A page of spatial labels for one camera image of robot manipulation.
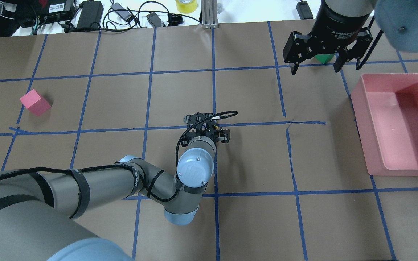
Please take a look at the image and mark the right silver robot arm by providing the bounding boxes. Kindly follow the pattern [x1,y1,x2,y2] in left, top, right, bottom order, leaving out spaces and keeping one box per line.
[283,0,418,75]

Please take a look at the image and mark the aluminium frame post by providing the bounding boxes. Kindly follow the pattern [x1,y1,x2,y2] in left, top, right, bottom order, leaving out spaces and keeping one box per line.
[200,0,219,29]

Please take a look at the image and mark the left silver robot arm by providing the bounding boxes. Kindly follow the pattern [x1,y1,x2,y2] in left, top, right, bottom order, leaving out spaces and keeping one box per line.
[0,126,230,261]

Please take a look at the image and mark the black small power brick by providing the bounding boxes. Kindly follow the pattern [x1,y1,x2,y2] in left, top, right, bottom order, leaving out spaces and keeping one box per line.
[296,0,314,20]

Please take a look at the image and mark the black power adapter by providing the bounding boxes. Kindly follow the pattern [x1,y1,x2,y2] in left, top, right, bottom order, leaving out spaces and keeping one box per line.
[76,0,103,29]

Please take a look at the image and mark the green cube by bin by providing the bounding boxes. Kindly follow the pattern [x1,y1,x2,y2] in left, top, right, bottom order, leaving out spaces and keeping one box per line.
[315,54,335,64]

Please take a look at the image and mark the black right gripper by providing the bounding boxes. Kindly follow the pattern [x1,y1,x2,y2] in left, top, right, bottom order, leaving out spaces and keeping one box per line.
[283,28,373,75]

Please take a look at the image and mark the yellow tape roll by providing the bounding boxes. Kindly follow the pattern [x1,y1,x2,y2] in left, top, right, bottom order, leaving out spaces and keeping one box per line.
[175,0,198,14]

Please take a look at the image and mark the black cable bundle on desk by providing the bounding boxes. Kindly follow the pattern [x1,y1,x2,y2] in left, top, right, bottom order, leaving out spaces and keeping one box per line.
[64,0,200,33]

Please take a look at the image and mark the pink plastic bin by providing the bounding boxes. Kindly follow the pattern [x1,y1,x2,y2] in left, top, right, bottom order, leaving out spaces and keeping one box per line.
[351,73,418,177]

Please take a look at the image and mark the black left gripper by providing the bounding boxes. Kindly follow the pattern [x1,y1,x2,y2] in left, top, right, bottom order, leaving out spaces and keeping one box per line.
[181,123,231,147]

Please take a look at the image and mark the pink cube near centre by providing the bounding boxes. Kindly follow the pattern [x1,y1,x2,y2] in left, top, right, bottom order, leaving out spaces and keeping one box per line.
[19,90,52,117]

